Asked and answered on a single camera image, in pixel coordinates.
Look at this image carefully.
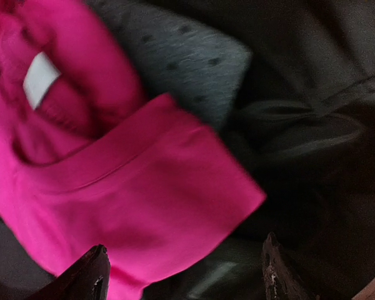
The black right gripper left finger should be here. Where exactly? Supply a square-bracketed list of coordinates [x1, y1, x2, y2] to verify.
[27, 244, 110, 300]

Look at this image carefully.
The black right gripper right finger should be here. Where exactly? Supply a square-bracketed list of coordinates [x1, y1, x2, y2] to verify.
[262, 232, 320, 300]

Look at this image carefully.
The red garment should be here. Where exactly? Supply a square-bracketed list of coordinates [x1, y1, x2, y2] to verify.
[0, 1, 266, 299]

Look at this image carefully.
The beige hard-shell suitcase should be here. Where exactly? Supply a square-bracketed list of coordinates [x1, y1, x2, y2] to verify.
[0, 1, 375, 299]

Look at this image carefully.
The grey dotted folded garment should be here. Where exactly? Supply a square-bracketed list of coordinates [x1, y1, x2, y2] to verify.
[87, 1, 252, 131]

